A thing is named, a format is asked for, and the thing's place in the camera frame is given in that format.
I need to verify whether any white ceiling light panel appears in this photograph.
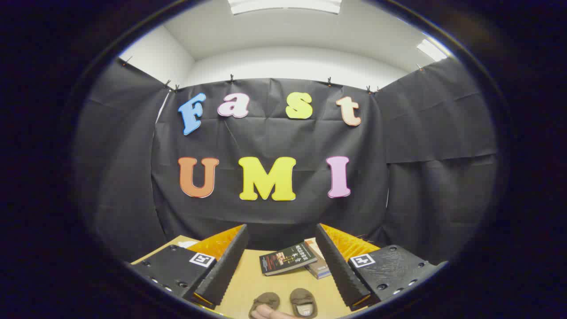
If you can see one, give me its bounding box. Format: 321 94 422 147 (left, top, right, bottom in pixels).
228 0 342 15
416 39 449 62

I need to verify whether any black cover book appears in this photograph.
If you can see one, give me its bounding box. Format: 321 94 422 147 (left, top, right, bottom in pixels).
259 241 318 276

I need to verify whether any row of small black clips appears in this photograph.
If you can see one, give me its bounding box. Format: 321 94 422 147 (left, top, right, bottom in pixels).
122 57 423 93

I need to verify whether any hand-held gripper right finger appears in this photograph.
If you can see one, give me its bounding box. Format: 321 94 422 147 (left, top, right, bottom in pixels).
315 223 448 311

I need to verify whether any brown fuzzy shoe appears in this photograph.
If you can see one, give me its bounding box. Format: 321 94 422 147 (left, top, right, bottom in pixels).
249 292 280 318
290 288 318 319

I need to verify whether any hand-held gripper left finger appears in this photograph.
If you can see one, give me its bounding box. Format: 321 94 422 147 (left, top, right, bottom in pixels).
128 224 250 310

